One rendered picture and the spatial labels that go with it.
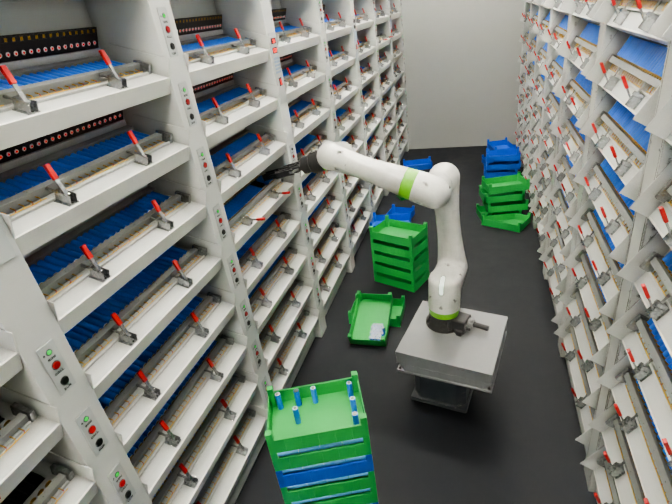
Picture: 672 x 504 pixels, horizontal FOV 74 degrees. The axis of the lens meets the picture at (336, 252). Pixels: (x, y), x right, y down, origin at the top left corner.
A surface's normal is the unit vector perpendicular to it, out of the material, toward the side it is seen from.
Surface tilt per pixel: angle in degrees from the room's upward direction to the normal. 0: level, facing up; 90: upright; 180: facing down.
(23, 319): 90
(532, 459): 0
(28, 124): 108
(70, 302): 18
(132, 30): 90
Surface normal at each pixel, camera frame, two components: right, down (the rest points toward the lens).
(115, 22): -0.27, 0.48
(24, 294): 0.95, 0.02
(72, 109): 0.95, 0.29
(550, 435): -0.13, -0.87
